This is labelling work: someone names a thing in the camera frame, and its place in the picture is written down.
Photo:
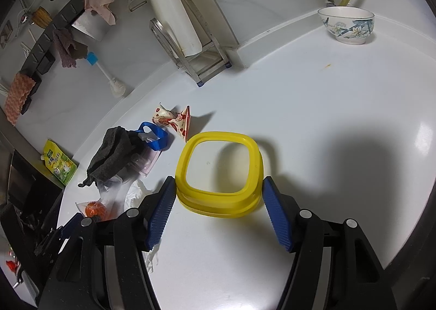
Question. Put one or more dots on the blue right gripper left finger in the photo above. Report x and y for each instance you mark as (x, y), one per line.
(158, 208)

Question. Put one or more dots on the dark mauve hanging cloth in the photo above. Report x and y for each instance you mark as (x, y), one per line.
(69, 49)

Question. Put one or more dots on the white floral ceramic bowl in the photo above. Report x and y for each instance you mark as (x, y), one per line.
(349, 25)

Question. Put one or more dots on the white cutting board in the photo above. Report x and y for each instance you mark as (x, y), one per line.
(172, 15)

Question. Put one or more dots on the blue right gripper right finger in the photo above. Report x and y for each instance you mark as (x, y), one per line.
(280, 211)

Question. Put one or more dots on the green yellow refill pouch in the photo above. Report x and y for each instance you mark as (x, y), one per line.
(58, 163)

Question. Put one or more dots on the wooden brush bundle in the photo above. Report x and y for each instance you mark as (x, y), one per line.
(41, 18)

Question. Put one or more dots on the steel cutting board rack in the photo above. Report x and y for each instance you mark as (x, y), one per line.
(201, 67)

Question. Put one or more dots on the steel cleaver blade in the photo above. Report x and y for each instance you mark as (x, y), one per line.
(92, 24)

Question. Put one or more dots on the orange patterned dish cloth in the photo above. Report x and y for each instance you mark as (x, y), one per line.
(19, 90)

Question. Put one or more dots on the black cloth with blue strap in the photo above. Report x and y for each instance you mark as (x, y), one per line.
(117, 149)

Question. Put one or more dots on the black stove range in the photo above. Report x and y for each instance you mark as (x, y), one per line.
(30, 204)

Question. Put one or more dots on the black wall rail rack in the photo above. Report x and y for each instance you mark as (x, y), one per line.
(40, 58)

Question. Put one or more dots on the red white snack wrapper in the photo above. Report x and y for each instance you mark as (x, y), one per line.
(179, 121)

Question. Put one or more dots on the clear cup with orange residue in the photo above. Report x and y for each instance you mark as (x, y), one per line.
(101, 208)

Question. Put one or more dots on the blue white bottle brush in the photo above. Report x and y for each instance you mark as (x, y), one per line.
(118, 89)

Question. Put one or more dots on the wall power socket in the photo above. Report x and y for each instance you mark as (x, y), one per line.
(6, 34)

